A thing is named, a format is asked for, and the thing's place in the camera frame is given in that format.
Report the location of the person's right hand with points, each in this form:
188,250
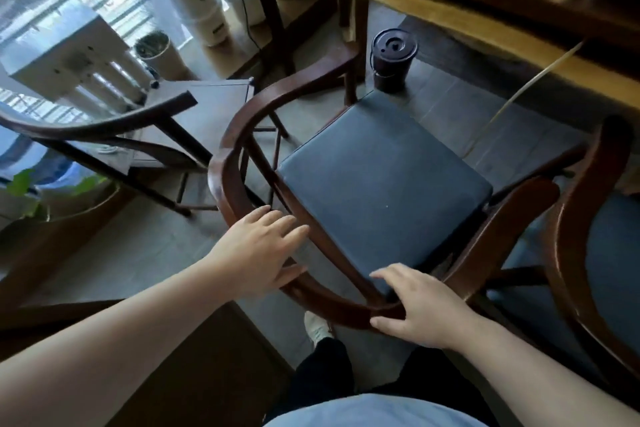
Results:
435,316

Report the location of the person's left hand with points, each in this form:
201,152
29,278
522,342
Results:
255,256

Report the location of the blue-cushioned wooden armchair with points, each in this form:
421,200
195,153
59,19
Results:
222,181
570,221

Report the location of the wooden armchair without cushion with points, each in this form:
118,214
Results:
210,111

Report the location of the person's left forearm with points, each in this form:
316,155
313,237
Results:
110,346

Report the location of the person's right forearm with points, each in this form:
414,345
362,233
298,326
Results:
540,381

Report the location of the white left shoe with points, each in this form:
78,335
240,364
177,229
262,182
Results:
317,329

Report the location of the light blue shirt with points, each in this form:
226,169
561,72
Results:
375,414

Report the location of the black trousers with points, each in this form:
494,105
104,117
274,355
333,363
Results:
325,371

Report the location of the dark brown wooden cabinet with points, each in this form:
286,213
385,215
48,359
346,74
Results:
200,381

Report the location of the dark blue seat cushion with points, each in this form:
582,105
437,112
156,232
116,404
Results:
380,176
615,261

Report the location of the round water plant basin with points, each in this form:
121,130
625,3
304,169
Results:
65,201

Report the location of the white pot with dry plant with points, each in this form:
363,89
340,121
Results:
160,56

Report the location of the black lidded waste bucket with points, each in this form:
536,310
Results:
392,61

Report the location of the white water purifier unit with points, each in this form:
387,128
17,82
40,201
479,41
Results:
60,51

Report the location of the wooden table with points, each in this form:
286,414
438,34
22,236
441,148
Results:
450,11

